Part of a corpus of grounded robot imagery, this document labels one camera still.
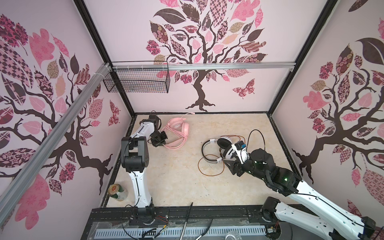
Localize back aluminium rail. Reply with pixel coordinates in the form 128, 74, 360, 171
113, 62, 296, 71

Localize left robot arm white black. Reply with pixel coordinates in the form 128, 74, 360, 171
121, 114, 167, 218

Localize pink headphones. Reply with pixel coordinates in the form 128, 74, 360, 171
162, 113, 195, 150

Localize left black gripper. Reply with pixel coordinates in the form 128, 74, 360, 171
149, 130, 167, 147

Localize red orange headphone cable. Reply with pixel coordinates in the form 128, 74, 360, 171
197, 134, 246, 177

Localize white black headphones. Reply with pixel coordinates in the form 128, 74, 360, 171
201, 136, 238, 164

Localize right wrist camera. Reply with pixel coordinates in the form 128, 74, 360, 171
234, 141, 249, 164

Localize aluminium rail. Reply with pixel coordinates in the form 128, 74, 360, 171
113, 62, 296, 71
1, 63, 111, 224

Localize green drink can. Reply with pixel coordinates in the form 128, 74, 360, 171
108, 184, 128, 202

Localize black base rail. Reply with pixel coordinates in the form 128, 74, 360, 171
80, 203, 340, 240

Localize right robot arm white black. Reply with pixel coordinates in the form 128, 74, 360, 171
224, 144, 384, 240

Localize left aluminium rail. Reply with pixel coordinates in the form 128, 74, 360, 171
1, 63, 111, 224

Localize white slotted cable duct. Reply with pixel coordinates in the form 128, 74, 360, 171
94, 226, 266, 240

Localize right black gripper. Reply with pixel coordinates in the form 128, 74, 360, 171
222, 150, 268, 183

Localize black wire basket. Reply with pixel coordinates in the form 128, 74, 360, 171
103, 60, 171, 94

